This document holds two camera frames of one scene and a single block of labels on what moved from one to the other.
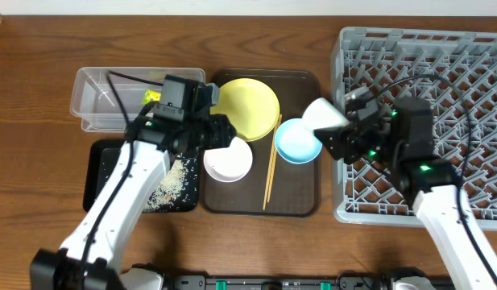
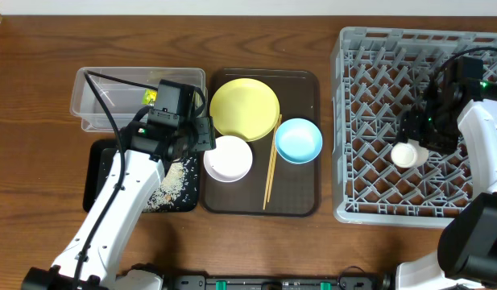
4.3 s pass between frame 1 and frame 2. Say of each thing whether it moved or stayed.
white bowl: stayed
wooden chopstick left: stayed
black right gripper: moved
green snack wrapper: stayed
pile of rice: stayed
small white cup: moved
